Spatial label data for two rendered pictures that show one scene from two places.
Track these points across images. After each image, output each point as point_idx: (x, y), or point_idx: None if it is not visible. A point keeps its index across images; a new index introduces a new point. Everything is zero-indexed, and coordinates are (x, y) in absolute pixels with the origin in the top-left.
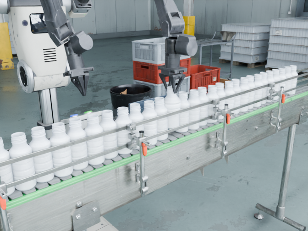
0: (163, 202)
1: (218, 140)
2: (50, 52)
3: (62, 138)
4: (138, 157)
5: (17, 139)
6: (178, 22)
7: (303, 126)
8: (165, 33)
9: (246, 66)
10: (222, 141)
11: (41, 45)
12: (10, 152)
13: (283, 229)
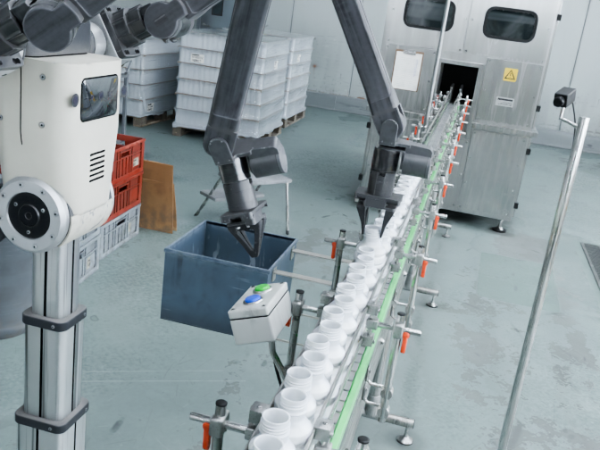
0: (156, 438)
1: (397, 304)
2: (97, 160)
3: (340, 347)
4: (370, 357)
5: (323, 365)
6: (404, 122)
7: (301, 245)
8: (388, 140)
9: (130, 123)
10: (411, 305)
11: (89, 145)
12: (310, 392)
13: (377, 432)
